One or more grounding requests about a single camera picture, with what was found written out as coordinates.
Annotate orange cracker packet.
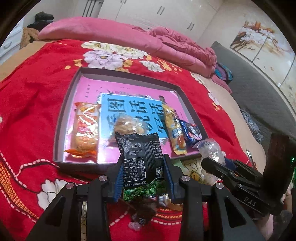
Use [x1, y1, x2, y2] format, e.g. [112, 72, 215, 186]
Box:
[64, 102, 101, 158]

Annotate black snack packet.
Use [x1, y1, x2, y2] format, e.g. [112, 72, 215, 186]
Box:
[114, 132, 167, 202]

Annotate pink quilt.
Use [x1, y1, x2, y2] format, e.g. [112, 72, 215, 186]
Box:
[38, 16, 232, 93]

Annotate pink and blue book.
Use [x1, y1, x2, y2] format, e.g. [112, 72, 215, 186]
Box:
[62, 75, 200, 164]

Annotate yellow snack packet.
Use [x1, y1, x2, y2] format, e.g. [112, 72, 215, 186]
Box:
[163, 104, 187, 155]

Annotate grey padded headboard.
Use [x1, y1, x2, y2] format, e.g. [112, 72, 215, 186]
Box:
[211, 41, 295, 151]

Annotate colourful folded clothes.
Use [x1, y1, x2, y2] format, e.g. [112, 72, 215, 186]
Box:
[215, 62, 233, 81]

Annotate white drawer cabinet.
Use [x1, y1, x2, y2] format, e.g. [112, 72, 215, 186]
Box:
[0, 18, 24, 65]

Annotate clear packet brown pastry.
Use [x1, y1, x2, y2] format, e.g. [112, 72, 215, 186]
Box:
[108, 113, 147, 143]

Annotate flower wall painting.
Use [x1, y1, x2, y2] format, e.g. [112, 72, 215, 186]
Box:
[230, 13, 295, 108]

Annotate small wrapped candy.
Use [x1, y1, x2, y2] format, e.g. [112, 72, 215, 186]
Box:
[127, 197, 159, 232]

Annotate white wardrobe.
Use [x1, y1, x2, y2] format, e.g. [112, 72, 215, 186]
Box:
[73, 0, 223, 41]

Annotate red floral blanket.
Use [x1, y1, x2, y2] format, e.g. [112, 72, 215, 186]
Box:
[1, 39, 248, 240]

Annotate clear plastic candy packet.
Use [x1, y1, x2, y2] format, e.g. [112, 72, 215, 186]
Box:
[193, 138, 226, 166]

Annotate dark blue cookie packet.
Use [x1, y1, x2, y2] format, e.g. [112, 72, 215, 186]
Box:
[179, 120, 203, 148]

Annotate dark clothes pile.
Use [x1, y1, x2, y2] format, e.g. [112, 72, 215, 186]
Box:
[27, 11, 54, 32]

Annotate grey cardboard box tray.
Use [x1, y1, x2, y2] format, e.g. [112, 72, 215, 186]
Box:
[53, 67, 208, 173]

